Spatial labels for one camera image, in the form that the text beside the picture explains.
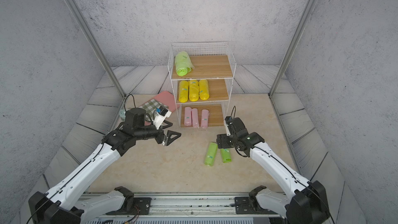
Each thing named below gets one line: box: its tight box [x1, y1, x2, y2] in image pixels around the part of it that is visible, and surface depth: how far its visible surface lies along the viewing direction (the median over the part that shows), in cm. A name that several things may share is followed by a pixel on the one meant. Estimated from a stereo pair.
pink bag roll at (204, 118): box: [200, 108, 210, 129], surface depth 103 cm
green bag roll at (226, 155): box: [220, 148, 233, 164], surface depth 88 cm
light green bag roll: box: [174, 50, 195, 77], surface depth 75 cm
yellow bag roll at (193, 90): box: [188, 79, 199, 102], surface depth 86 cm
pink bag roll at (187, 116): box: [183, 106, 192, 126], surface depth 104 cm
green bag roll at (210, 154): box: [204, 142, 219, 167], surface depth 90 cm
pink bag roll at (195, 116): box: [191, 108, 199, 129], surface depth 104 cm
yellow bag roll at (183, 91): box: [178, 80, 190, 103], surface depth 86 cm
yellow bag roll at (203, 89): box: [199, 79, 210, 101], surface depth 87 cm
